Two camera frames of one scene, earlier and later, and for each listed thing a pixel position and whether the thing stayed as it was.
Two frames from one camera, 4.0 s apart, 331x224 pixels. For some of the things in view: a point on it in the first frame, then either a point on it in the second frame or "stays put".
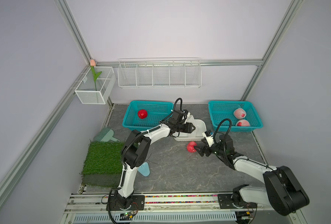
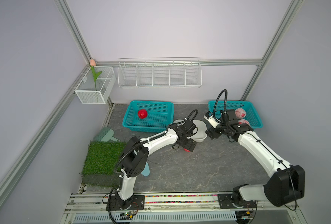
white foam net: [242, 122] stays put
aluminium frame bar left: [32, 144] stays put
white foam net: [239, 113] stays put
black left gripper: [188, 129] -> [188, 146]
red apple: [142, 114] stays put
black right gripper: [206, 148] -> [210, 131]
